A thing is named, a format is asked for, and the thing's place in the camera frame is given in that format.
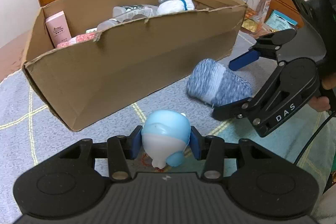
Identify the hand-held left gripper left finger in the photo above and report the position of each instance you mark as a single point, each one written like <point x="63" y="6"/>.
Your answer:
<point x="136" y="142"/>

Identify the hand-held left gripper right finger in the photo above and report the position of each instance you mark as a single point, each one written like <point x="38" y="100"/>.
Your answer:
<point x="196" y="144"/>

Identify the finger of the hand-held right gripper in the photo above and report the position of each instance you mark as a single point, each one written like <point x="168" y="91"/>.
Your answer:
<point x="228" y="111"/>
<point x="244" y="59"/>

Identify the light blue toy figure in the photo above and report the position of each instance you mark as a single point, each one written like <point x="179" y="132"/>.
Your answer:
<point x="165" y="132"/>

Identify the blue knit sock roll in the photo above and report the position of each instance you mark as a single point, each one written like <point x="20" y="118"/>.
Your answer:
<point x="218" y="82"/>

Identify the brown cardboard box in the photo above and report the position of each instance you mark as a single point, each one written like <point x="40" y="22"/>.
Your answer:
<point x="118" y="64"/>

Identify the white sock roll blue trim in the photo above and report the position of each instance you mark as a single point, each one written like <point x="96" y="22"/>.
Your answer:
<point x="173" y="6"/>

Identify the pink knit sock roll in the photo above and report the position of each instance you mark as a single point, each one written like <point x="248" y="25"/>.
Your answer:
<point x="80" y="39"/>

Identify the clear plastic jar with lid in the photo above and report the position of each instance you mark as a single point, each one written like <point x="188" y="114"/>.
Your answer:
<point x="107" y="24"/>

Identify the translucent plastic container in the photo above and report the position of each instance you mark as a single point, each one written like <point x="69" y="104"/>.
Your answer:
<point x="131" y="11"/>

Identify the pink carton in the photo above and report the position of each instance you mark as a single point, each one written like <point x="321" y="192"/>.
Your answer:
<point x="58" y="28"/>

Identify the person's right hand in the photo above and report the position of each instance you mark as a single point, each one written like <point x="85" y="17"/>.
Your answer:
<point x="321" y="104"/>

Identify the teal packet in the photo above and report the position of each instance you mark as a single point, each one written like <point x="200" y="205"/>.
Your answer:
<point x="281" y="20"/>

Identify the plastic jar with black lid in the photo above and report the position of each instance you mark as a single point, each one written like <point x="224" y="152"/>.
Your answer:
<point x="252" y="1"/>

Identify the blue checked tablecloth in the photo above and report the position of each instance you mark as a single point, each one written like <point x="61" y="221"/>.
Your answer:
<point x="21" y="140"/>

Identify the dark pouch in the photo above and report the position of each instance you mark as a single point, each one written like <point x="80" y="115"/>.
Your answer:
<point x="132" y="19"/>

